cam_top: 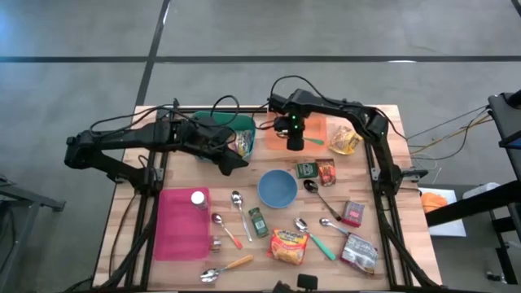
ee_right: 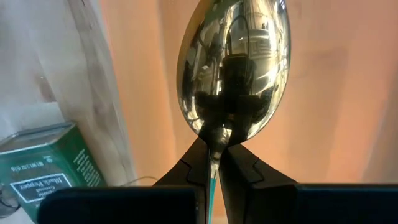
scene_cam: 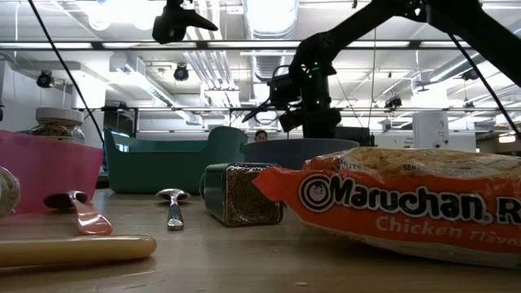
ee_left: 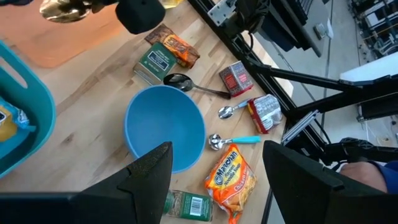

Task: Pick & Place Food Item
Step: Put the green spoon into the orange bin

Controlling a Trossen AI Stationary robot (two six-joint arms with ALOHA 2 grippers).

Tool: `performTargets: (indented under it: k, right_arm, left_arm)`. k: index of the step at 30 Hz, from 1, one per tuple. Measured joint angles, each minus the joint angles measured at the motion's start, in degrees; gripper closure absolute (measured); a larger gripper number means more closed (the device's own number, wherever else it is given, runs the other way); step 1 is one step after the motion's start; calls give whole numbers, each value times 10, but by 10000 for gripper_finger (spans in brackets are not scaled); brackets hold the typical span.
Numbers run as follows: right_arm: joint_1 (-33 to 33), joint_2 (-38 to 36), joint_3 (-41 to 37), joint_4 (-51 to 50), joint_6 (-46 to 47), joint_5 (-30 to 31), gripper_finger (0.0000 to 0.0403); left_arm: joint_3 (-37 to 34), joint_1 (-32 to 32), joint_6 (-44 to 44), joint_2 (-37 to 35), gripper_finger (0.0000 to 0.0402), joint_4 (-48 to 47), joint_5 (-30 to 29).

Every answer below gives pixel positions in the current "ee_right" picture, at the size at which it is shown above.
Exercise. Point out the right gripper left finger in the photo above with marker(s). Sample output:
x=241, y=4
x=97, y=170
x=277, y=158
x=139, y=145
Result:
x=124, y=205

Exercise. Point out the glass spice jar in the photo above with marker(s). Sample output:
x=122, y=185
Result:
x=46, y=161

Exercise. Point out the orange plastic tray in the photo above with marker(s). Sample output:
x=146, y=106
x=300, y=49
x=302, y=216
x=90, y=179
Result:
x=326, y=93

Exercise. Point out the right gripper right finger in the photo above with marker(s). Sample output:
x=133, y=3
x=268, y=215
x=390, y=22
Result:
x=280, y=202

